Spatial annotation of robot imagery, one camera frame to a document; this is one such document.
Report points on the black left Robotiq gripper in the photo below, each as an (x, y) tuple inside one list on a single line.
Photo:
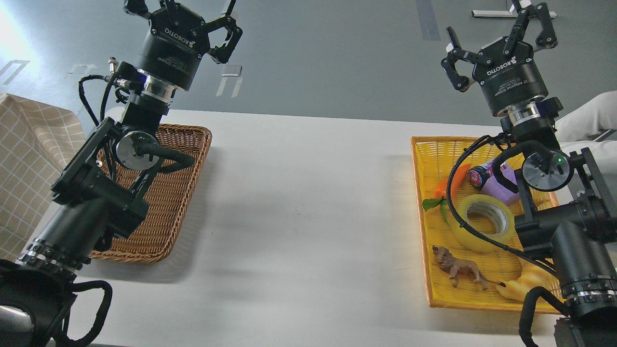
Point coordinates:
[(171, 46)]

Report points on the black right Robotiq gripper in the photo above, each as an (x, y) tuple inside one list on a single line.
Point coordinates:
[(513, 79)]

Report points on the yellow tape roll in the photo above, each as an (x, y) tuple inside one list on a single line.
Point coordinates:
[(488, 216)]

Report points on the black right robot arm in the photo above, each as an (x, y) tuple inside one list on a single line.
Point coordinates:
[(568, 213)]

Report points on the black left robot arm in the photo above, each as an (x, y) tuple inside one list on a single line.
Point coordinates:
[(101, 192)]

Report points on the white stand base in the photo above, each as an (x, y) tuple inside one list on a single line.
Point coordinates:
[(510, 11)]

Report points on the white clothed person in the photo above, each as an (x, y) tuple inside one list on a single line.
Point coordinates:
[(576, 129)]

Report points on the small soda can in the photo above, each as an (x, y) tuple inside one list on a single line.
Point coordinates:
[(480, 174)]

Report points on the orange toy carrot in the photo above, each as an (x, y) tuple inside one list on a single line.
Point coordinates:
[(439, 198)]

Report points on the purple foam block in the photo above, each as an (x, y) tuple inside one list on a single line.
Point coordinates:
[(493, 188)]

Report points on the beige checked cloth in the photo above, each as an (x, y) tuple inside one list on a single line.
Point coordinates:
[(37, 141)]

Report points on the brown wicker basket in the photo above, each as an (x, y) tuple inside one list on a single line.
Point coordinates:
[(168, 198)]

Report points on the yellow plastic basket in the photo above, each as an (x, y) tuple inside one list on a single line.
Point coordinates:
[(434, 157)]

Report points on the brown toy lion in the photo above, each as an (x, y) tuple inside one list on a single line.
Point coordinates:
[(454, 266)]

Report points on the yellow toy croissant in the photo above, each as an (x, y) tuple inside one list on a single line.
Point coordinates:
[(530, 277)]

